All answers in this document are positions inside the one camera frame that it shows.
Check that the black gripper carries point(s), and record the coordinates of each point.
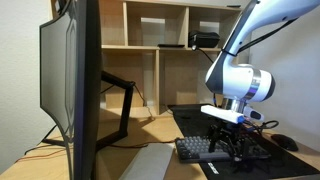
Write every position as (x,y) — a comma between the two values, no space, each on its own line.
(231,129)

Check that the black zip case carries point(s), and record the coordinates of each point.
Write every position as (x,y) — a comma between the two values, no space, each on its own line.
(204,38)

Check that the wooden shelf unit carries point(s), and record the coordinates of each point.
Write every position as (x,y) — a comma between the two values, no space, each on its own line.
(166,75)

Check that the grey black mechanical keyboard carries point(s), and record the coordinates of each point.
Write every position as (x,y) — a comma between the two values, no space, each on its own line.
(193,148)

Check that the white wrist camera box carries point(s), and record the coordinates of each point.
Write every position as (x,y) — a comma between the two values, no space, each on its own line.
(221,114)

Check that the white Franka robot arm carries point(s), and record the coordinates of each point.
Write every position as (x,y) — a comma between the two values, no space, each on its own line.
(246,80)

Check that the black computer mouse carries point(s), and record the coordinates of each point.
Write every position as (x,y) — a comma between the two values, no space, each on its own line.
(285,141)

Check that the black desk mat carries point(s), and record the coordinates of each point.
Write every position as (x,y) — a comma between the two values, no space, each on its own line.
(193,120)

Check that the flat black device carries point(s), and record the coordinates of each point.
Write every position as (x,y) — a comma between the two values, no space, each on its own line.
(170,45)

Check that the black monitor stand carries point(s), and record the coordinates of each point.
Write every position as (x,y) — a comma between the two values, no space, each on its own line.
(126,106)

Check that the small black remote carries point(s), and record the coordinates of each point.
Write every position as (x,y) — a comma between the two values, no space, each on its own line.
(233,6)

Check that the grey wrist rest bar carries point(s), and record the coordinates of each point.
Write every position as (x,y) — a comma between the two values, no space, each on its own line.
(148,163)

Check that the curved black monitor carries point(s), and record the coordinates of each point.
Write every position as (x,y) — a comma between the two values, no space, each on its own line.
(85,83)

